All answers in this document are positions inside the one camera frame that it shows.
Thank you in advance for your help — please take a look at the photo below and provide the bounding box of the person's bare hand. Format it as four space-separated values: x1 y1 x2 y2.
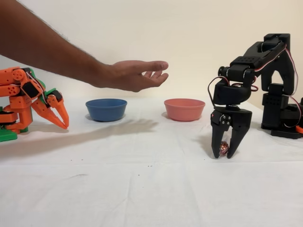
110 60 169 93

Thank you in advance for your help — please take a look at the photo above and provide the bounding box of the red candy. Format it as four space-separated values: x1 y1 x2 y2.
219 135 230 157

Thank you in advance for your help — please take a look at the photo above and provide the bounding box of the thin servo cable on orange arm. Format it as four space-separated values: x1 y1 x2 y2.
25 70 48 105

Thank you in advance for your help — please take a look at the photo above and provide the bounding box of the pink plastic bowl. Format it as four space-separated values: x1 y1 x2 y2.
163 98 206 122

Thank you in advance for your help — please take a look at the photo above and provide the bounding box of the blue plastic bowl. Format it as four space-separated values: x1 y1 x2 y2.
85 98 128 122

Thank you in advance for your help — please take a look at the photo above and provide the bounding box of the red white black servo cable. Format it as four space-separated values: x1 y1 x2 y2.
207 77 230 109

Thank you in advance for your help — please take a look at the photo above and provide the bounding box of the white table cloth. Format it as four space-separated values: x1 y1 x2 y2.
0 96 303 227

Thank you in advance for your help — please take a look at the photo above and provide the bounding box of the person's bare forearm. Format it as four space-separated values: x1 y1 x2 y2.
0 0 114 89

